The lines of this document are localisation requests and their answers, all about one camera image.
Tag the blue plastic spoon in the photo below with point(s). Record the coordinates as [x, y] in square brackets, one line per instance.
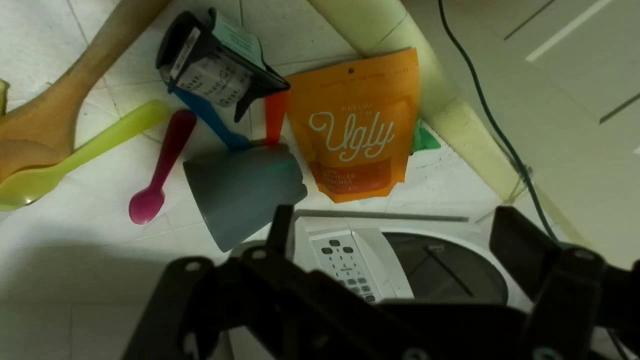
[203, 109]

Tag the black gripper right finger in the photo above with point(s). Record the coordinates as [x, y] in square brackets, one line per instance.
[561, 281]

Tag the orange snack pouch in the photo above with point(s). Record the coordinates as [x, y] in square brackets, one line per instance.
[355, 123]

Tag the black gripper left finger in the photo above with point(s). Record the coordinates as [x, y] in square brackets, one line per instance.
[181, 323]

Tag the magenta plastic spoon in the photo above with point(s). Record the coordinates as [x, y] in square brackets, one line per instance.
[146, 202]

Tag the orange plastic spoon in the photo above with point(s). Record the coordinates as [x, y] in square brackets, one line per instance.
[274, 111]

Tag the white microwave oven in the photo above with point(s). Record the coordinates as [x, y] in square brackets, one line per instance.
[403, 256]

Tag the yellow-green plastic spoon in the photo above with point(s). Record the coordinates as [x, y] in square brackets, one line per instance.
[26, 187]

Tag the dark glass jar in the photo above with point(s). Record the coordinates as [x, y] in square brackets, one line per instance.
[217, 60]

